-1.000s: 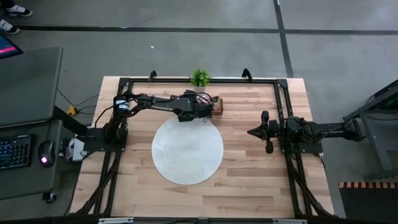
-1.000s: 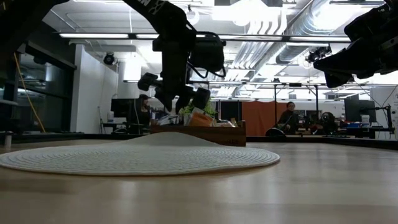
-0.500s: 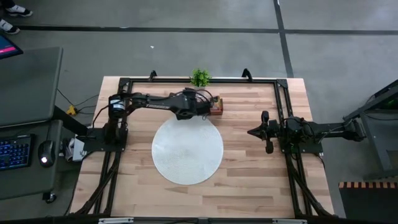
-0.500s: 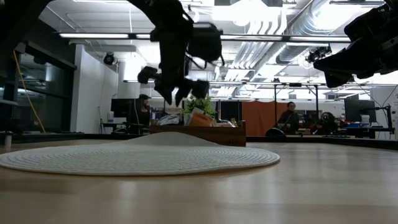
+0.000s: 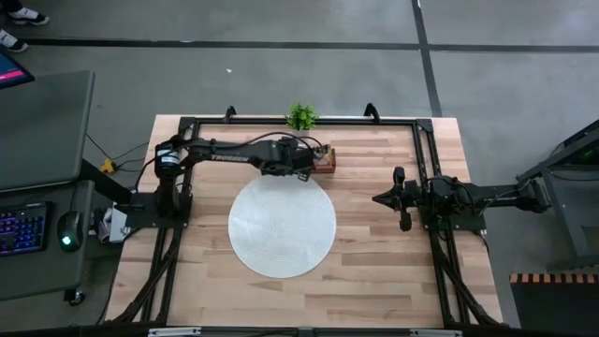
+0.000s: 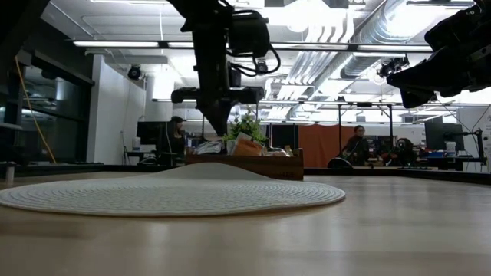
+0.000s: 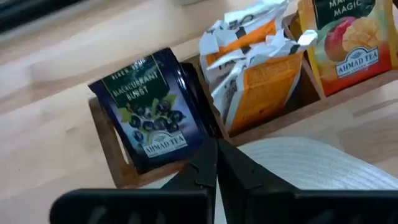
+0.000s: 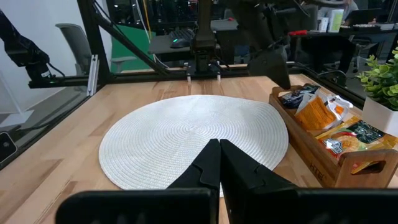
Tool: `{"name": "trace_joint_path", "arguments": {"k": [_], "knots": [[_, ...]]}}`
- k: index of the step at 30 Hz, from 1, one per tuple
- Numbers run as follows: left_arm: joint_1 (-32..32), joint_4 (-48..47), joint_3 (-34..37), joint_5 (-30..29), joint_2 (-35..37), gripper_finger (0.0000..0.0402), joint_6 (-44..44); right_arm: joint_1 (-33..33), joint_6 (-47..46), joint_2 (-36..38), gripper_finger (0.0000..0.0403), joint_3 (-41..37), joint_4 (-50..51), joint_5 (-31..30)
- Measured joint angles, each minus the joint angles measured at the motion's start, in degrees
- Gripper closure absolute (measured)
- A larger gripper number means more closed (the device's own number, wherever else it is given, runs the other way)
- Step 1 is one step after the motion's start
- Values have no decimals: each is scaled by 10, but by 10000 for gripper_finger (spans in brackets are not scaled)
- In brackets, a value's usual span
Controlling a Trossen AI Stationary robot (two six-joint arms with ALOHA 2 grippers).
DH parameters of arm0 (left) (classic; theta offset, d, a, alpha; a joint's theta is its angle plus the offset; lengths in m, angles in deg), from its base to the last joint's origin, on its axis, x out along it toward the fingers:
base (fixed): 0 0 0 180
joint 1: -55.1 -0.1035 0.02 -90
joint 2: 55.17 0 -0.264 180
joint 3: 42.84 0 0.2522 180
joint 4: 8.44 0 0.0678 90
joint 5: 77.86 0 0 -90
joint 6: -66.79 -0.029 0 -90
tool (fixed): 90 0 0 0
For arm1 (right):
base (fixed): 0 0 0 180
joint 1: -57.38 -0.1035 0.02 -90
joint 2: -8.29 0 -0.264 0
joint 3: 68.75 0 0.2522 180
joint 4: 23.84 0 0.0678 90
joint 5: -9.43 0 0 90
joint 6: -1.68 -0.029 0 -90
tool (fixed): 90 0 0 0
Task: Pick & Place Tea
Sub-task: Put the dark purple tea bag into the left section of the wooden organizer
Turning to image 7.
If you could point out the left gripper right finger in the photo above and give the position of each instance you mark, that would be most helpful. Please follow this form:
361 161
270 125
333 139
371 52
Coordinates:
280 208

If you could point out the Ahmad mango tea packet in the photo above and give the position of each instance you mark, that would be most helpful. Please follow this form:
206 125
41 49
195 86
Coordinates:
357 46

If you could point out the round white plate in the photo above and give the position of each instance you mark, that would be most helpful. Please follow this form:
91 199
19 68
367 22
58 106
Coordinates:
311 165

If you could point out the wooden tea organizer box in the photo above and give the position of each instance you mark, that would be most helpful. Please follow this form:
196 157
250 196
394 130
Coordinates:
124 177

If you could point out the Ahmad blackcurrant tea packet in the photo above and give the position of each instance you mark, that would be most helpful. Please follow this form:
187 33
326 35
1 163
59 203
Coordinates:
149 109
199 102

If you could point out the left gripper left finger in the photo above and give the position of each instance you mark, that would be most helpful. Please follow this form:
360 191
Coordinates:
186 205

